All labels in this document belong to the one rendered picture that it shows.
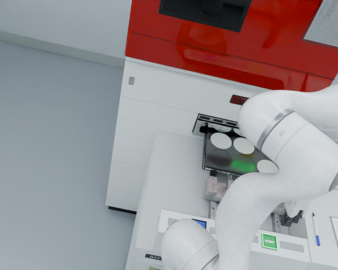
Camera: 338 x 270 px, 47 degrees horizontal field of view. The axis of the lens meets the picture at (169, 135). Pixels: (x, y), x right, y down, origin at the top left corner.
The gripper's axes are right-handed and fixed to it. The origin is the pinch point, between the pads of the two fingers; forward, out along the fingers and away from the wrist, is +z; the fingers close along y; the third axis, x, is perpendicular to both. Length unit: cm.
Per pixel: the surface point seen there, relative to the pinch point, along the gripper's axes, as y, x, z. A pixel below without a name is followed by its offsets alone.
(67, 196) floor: -85, -91, 96
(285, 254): -0.2, 5.7, 15.9
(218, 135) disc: -58, -18, 10
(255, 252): 1.0, -5.1, 16.5
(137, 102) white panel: -60, -58, 3
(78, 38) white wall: -221, -124, 47
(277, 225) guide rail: -20.7, 8.7, 22.8
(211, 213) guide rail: -20.1, -18.7, 22.9
